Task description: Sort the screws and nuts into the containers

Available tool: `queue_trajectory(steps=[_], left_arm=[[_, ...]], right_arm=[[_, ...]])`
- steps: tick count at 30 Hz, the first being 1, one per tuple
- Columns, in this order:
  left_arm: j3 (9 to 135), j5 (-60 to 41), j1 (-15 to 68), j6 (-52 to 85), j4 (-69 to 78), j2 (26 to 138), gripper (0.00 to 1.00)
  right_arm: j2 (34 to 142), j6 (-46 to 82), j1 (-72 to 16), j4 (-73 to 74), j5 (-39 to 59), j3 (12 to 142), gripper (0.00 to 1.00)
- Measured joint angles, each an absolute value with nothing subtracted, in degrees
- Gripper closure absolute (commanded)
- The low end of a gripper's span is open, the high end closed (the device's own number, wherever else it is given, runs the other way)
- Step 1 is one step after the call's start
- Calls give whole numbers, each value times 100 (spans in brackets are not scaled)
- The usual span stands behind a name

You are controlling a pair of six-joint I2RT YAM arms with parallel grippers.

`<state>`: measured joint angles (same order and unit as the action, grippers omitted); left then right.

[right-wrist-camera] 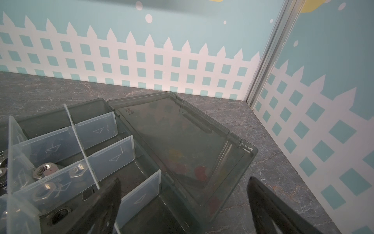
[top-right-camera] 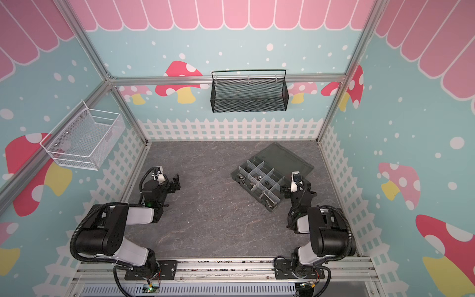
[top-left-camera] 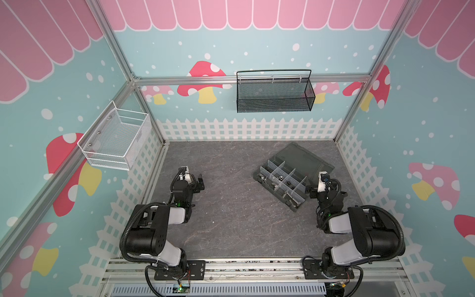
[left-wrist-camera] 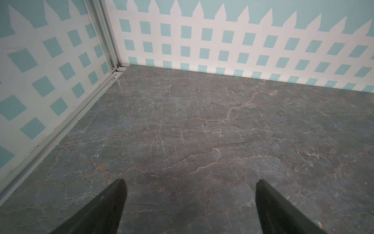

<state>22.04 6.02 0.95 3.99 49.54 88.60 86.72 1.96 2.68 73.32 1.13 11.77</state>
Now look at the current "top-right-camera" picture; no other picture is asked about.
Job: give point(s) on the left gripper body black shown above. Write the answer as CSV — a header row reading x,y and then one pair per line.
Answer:
x,y
166,190

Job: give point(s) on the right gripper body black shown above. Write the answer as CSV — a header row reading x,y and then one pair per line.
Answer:
x,y
299,190

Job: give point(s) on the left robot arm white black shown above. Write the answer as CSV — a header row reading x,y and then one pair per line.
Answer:
x,y
100,236

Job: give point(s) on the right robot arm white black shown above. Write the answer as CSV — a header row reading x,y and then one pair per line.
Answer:
x,y
330,234

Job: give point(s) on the dark green compartment organizer box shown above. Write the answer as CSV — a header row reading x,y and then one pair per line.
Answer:
x,y
267,175

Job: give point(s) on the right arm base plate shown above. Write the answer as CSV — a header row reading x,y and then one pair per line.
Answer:
x,y
286,269

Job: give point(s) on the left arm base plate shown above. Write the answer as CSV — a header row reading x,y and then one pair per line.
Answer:
x,y
159,270

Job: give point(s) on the white wire mesh basket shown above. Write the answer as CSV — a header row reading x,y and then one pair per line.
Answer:
x,y
84,140

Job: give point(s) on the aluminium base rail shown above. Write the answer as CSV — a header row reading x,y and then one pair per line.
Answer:
x,y
235,269

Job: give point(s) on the black wire mesh basket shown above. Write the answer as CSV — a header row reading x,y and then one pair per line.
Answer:
x,y
246,91

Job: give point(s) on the white slotted cable duct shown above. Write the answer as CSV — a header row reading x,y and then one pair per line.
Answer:
x,y
212,290

